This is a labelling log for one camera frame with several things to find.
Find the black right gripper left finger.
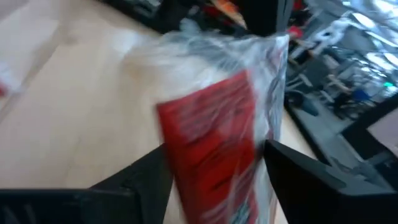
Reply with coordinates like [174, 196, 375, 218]
[90, 144, 174, 224]

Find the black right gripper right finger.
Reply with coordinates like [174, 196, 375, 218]
[264, 139, 348, 224]

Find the red popcorn bag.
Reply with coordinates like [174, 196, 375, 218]
[123, 18, 290, 224]

